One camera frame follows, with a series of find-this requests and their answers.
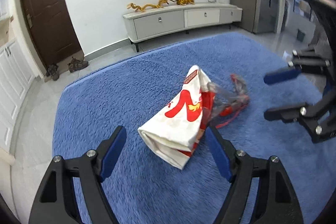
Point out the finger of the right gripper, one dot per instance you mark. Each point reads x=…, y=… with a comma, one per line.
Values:
x=287, y=114
x=281, y=75

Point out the grey small bin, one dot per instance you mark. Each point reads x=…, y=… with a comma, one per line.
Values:
x=300, y=35

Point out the white shoe cabinet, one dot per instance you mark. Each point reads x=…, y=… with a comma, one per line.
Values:
x=16, y=79

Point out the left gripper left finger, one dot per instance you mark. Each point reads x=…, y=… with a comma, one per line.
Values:
x=55, y=200

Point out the white TV cabinet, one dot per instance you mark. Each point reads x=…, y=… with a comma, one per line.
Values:
x=153, y=23

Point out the blue shaggy rug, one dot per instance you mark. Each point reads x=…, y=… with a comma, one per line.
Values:
x=166, y=173

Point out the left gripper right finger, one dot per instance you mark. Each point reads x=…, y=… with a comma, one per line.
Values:
x=260, y=189

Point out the golden tiger ornament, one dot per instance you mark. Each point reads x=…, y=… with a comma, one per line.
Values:
x=184, y=2

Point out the left brown shoe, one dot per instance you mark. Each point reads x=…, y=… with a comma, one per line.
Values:
x=52, y=71

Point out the golden dragon ornament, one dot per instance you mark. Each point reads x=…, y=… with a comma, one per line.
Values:
x=159, y=5

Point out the right brown shoe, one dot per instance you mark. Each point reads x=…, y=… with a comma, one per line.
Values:
x=77, y=65

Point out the clear red plastic wrapper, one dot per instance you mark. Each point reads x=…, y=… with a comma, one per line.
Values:
x=225, y=106

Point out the brown shoe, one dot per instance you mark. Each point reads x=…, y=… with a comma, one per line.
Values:
x=52, y=71
x=77, y=65

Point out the red white paper bag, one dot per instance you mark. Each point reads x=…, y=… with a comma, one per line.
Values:
x=174, y=132

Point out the brown entrance door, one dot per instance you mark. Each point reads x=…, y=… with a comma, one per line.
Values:
x=51, y=30

